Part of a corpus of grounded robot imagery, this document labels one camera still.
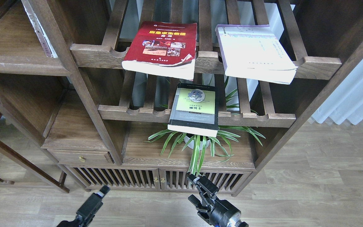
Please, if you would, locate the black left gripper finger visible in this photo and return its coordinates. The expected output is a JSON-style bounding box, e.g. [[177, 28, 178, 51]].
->
[[76, 185, 110, 221]]

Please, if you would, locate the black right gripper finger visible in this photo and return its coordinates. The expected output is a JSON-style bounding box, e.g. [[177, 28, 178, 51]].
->
[[187, 174, 219, 202], [188, 195, 209, 218]]

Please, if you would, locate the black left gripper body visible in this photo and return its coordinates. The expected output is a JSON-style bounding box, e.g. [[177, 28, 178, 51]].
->
[[57, 215, 89, 227]]

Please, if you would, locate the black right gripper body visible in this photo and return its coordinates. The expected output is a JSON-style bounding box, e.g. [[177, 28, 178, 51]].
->
[[197, 197, 249, 227]]

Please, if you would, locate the green black cover book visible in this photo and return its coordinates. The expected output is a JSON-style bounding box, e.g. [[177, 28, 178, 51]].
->
[[167, 83, 219, 137]]

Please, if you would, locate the white purple book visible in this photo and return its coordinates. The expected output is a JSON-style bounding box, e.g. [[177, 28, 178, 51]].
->
[[216, 25, 297, 84]]

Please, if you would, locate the green spider plant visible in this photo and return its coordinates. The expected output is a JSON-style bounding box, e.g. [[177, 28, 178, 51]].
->
[[144, 76, 266, 176]]

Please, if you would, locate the white plant pot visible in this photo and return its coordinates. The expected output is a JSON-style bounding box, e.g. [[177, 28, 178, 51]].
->
[[184, 135, 210, 150]]

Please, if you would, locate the brass drawer knob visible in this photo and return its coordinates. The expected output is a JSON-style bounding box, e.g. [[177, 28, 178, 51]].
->
[[79, 156, 86, 163]]

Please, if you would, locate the dark wooden bookshelf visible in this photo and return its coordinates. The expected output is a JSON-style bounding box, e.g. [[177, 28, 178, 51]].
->
[[0, 0, 363, 196]]

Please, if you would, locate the red cover book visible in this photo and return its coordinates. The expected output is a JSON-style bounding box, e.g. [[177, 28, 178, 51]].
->
[[122, 21, 197, 80]]

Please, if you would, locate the thin book white spine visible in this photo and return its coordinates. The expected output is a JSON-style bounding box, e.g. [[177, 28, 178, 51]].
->
[[22, 0, 58, 58]]

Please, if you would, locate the white curtain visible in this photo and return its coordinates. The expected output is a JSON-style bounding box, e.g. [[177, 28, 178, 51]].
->
[[312, 59, 363, 125]]

